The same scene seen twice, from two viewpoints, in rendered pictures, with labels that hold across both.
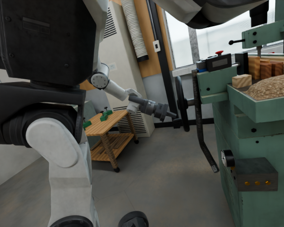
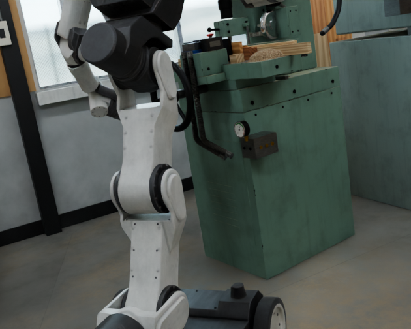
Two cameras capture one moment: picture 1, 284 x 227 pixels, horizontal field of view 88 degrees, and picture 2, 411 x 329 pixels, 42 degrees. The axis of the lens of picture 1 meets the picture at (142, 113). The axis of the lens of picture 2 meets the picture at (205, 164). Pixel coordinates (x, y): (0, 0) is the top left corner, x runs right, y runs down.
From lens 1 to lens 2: 157 cm
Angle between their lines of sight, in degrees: 50
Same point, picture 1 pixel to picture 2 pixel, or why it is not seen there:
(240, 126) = (243, 99)
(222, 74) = (218, 55)
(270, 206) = (274, 190)
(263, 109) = (265, 66)
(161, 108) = not seen: hidden behind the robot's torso
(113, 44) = not seen: outside the picture
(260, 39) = (231, 30)
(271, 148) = (264, 121)
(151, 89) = not seen: outside the picture
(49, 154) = (167, 81)
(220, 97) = (220, 76)
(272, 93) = (265, 57)
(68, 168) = (171, 100)
